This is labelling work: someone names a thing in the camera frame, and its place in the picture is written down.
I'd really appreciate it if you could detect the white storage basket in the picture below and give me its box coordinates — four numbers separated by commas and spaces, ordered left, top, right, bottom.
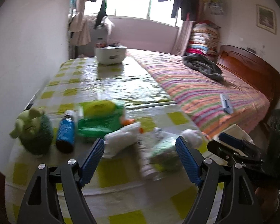
94, 46, 127, 65

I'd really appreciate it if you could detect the person right hand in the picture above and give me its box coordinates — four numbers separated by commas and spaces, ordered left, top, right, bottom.
255, 188, 280, 217

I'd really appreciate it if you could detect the white plastic bag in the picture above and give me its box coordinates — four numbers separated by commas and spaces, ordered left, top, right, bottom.
150, 127, 205, 172

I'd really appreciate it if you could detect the cream plastic trash bin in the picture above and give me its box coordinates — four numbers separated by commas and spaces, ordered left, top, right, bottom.
212, 124, 254, 151

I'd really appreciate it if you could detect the light blue folded case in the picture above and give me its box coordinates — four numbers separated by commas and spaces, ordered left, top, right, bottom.
220, 94, 234, 114

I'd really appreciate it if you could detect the checkered plastic tablecloth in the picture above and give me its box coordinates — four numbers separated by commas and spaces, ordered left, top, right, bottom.
5, 57, 197, 223

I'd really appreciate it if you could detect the blue bottle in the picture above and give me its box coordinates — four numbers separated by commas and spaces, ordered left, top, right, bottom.
55, 110, 75, 154

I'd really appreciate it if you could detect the bed with striped sheet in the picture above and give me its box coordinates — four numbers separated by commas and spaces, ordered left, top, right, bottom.
127, 49, 270, 136

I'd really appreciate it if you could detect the stack of folded quilts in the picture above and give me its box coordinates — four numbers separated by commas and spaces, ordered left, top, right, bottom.
186, 20, 220, 58

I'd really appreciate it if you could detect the wooden headboard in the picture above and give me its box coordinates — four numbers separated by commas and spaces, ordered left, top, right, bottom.
217, 45, 280, 114

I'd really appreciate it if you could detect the green broccoli plush toy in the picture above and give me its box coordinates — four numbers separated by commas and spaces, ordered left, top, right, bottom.
9, 107, 53, 155

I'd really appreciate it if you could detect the white tissue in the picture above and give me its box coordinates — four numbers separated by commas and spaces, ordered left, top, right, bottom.
102, 122, 141, 159

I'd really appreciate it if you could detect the white pill bottle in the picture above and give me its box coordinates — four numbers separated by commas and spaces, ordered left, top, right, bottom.
135, 140, 158, 180

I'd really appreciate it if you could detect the dark grey blanket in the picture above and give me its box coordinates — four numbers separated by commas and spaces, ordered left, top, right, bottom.
182, 54, 223, 82

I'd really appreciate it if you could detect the right pink curtain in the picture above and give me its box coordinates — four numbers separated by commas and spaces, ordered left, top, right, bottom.
171, 21, 193, 56

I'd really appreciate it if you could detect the black hanging garment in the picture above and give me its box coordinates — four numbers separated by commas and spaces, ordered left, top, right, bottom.
94, 0, 107, 29

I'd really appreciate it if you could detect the white air cooler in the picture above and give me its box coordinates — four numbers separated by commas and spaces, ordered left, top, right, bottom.
87, 16, 115, 48

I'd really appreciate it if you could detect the orange peel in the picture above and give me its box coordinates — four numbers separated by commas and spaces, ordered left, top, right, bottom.
121, 119, 144, 134

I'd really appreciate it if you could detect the framed wall picture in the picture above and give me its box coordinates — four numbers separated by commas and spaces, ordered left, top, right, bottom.
256, 4, 277, 34

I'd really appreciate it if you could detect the green tissue pack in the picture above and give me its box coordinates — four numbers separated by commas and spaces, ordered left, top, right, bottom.
77, 100, 125, 138

